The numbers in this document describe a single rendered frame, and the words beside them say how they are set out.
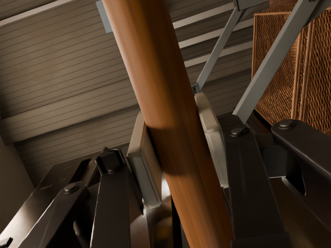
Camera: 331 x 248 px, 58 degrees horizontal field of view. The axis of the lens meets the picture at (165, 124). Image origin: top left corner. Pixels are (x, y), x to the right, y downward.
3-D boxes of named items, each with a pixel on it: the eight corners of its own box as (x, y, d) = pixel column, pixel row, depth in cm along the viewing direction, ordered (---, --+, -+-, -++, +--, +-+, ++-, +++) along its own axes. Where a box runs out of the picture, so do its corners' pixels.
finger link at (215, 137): (204, 132, 13) (221, 127, 13) (192, 94, 19) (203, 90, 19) (221, 190, 14) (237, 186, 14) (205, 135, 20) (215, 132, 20)
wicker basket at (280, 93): (362, 126, 113) (289, 146, 116) (298, 91, 166) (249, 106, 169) (348, -7, 98) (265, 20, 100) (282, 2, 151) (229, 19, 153)
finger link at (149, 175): (162, 206, 14) (147, 211, 14) (162, 147, 21) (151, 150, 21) (141, 151, 13) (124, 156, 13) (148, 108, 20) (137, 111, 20)
